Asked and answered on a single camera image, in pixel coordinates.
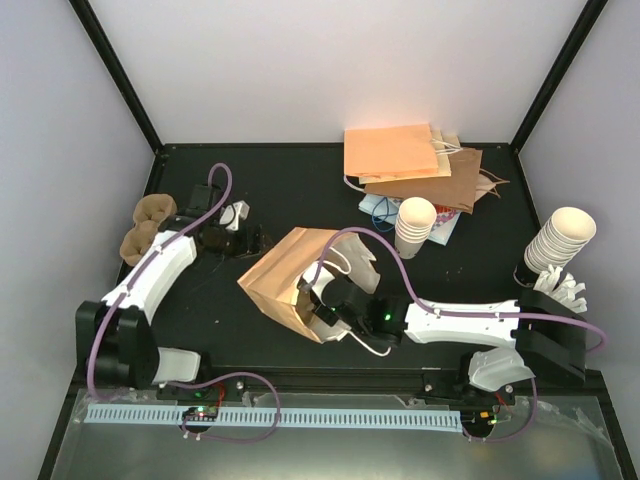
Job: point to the white paper cup stack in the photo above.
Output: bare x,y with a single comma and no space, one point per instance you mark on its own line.
414,221

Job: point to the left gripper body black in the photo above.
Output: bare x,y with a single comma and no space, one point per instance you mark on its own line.
236,248

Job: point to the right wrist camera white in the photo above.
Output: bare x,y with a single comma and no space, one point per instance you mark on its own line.
315,278

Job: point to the orange paper bag stack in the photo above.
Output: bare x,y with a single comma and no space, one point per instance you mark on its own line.
378,155

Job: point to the orange paper bag white handles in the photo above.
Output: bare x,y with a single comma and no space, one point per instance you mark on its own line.
289,278

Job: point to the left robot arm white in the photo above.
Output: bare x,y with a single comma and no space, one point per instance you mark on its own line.
115,343

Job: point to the pulp cup carrier stack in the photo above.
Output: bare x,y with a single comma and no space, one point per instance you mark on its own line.
148,214

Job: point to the blue slotted cable duct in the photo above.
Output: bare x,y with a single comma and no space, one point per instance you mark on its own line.
173,415

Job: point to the checkered paper bag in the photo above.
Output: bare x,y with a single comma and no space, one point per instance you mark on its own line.
443,227

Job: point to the brown kraft paper bag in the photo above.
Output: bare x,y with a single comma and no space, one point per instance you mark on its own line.
467,183

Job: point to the tall white cup stack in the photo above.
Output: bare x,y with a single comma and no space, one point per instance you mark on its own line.
567,231

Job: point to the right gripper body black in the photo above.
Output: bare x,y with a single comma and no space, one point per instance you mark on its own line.
324,316

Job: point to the light blue paper bag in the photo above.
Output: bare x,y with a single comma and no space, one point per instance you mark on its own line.
381,210

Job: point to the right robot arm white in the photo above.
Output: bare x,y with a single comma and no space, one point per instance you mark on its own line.
534,336

